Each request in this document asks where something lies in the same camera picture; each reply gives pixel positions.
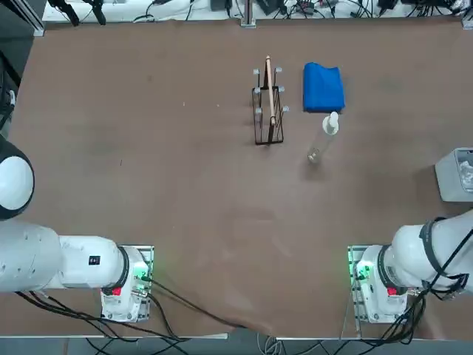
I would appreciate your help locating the white trash bin with lid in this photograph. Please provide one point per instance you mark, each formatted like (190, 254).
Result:
(447, 177)

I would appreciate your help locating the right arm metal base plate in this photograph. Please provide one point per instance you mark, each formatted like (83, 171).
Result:
(351, 266)

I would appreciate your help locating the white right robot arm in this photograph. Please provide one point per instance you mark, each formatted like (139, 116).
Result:
(406, 251)

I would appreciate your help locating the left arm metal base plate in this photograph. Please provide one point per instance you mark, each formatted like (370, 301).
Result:
(149, 255)

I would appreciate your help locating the black tripod legs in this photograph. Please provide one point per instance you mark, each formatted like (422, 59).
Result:
(98, 11)

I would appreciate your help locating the aluminium frame post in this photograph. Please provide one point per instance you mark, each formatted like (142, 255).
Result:
(248, 13)

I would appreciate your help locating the white tissue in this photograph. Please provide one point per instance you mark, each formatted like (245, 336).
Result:
(466, 168)

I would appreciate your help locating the clear bottle with white pump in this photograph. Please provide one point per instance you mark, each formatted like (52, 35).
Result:
(330, 124)

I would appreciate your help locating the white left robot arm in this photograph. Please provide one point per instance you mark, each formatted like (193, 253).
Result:
(74, 259)

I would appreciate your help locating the folded blue cloth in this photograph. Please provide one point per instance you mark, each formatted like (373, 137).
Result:
(323, 88)

